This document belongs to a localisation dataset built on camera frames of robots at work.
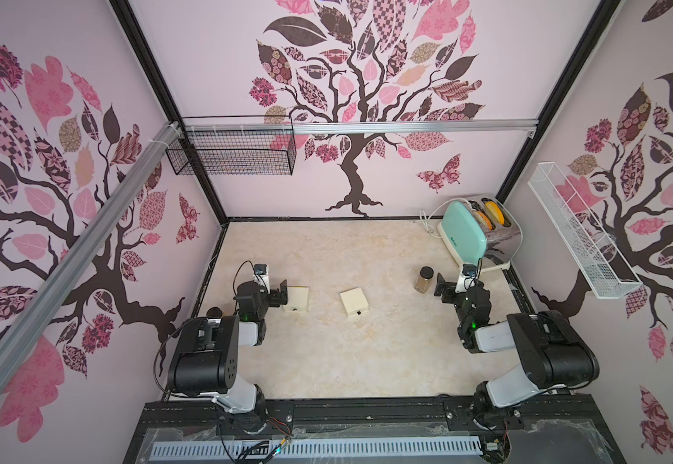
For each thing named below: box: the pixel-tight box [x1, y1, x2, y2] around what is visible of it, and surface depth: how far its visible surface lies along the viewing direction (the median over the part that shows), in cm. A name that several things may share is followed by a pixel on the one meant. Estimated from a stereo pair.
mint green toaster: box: [437, 196, 524, 273], surface depth 97 cm
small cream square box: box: [339, 287, 370, 318], surface depth 94 cm
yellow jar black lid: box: [205, 306, 224, 319], surface depth 85 cm
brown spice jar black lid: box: [413, 265, 435, 294], surface depth 94 cm
